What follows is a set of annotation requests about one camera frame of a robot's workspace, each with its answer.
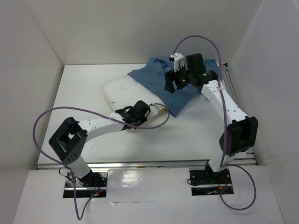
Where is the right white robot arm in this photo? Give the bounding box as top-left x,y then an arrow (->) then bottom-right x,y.
164,53 -> 258,186

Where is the purple cable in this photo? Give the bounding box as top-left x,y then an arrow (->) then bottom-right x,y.
172,35 -> 257,210
32,102 -> 171,221

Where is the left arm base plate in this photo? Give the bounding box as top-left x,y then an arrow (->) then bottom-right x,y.
58,171 -> 107,191

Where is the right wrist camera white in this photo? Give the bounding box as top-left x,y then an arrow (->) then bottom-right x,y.
169,53 -> 185,72

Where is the aluminium rail right side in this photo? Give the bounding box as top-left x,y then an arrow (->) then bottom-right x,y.
220,64 -> 256,164

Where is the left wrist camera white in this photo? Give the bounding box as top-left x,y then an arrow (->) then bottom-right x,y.
147,103 -> 165,119

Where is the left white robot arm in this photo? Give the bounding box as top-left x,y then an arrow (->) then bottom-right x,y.
49,100 -> 150,186

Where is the aluminium rail front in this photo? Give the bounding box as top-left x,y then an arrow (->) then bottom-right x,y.
37,158 -> 257,170

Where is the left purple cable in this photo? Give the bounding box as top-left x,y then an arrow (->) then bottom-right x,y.
32,102 -> 171,221

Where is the aluminium rail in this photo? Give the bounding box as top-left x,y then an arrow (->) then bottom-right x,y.
37,158 -> 257,170
220,64 -> 256,164

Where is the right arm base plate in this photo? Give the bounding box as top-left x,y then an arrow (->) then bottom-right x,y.
188,169 -> 232,186

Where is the cream yellow pillow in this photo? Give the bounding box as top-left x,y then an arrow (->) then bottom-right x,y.
102,76 -> 169,130

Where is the blue pillowcase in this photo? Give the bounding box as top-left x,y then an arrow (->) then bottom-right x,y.
127,56 -> 221,118

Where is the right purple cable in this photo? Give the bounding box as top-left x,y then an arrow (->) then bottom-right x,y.
172,35 -> 257,210

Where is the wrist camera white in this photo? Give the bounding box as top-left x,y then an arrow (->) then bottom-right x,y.
147,103 -> 165,119
169,53 -> 185,72

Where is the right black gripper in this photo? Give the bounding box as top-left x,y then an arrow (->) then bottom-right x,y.
164,62 -> 193,93

